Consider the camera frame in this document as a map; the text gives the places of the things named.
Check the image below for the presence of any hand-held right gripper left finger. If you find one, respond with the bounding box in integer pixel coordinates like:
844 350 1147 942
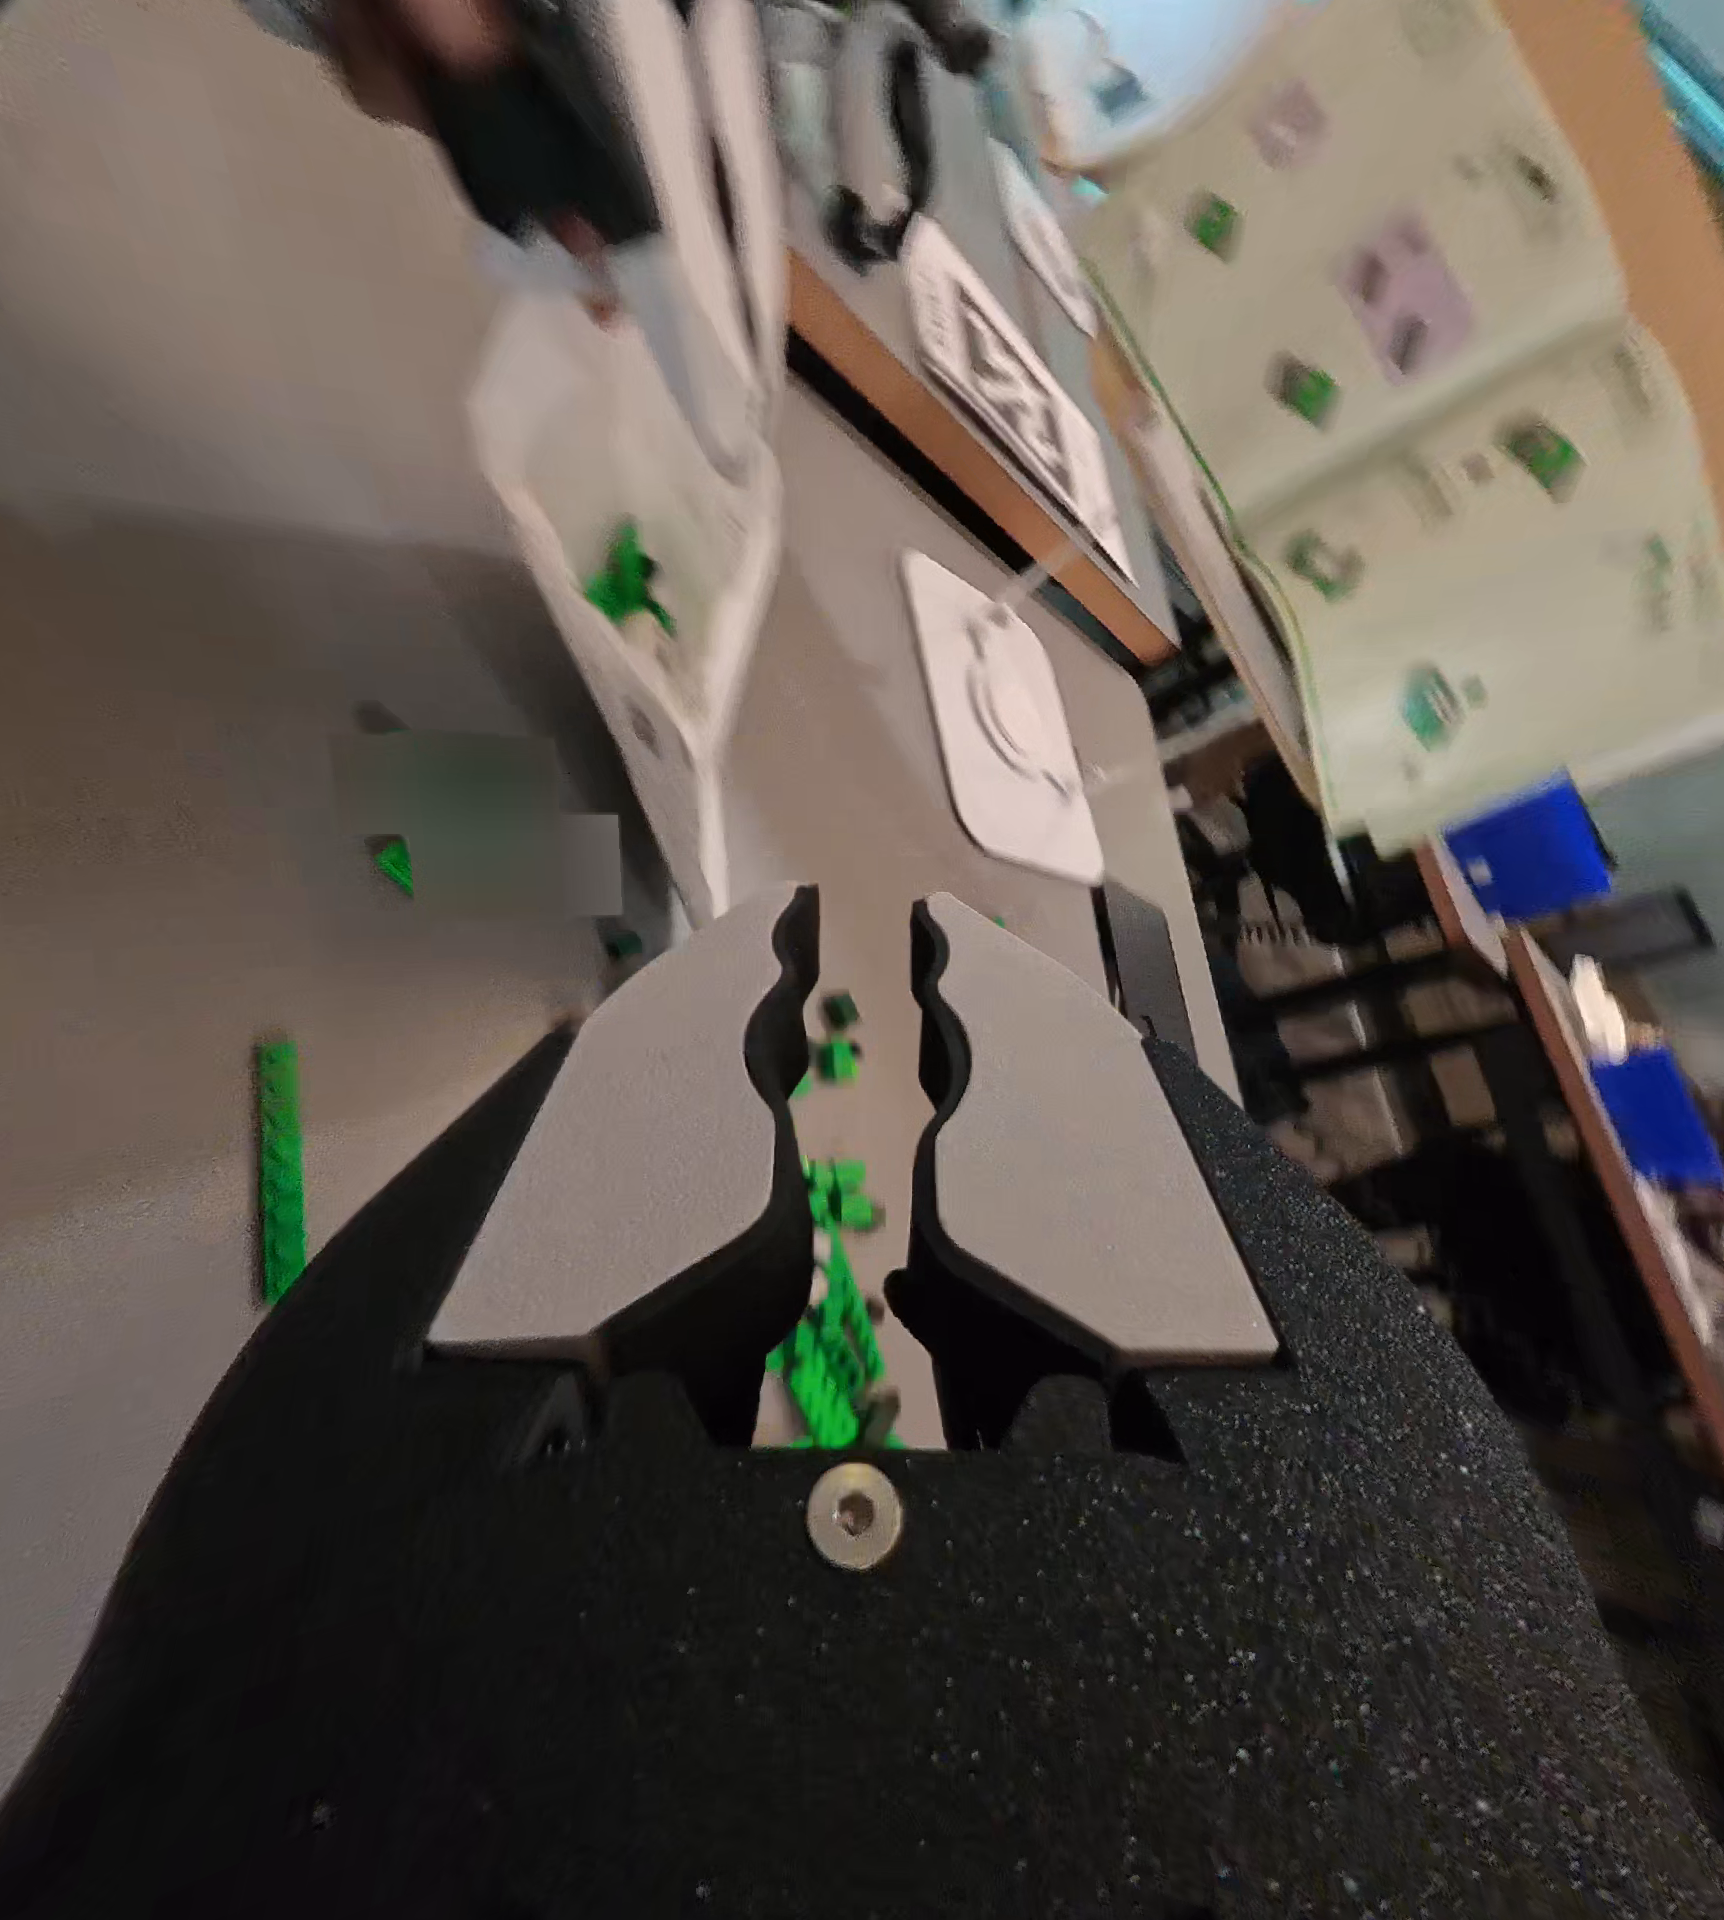
427 882 826 1450

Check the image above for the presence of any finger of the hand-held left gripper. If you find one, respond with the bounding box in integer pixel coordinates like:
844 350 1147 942
595 0 723 452
697 0 793 483

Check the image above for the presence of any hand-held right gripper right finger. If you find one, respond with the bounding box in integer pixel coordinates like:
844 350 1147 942
880 895 1285 1455

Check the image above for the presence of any torn white paper bag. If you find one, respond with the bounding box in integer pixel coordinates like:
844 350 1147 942
469 276 793 924

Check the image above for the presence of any grey desk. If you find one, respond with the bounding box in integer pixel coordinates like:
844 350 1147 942
0 0 1246 1920

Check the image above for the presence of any person's left hand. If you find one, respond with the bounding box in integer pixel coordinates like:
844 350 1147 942
329 0 505 131

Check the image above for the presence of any green brick cluster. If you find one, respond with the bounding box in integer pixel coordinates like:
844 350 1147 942
581 520 680 636

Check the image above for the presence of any printed marker sheet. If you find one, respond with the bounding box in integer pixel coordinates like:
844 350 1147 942
898 215 1143 591

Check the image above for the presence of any long narrow green plate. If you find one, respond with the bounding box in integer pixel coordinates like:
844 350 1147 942
251 1035 313 1310

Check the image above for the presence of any wooden edged work table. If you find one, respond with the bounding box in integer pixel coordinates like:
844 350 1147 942
1414 832 1724 1630

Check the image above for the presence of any stack of blue bins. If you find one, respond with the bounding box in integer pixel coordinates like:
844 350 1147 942
1445 777 1619 924

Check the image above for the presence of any blue plastic bin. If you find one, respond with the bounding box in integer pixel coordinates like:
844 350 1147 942
1585 1046 1724 1190

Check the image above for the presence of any building instruction booklet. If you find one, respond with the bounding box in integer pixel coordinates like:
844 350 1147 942
1077 0 1724 851

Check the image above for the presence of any black desk cable cover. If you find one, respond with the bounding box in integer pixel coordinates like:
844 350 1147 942
1097 882 1204 1060

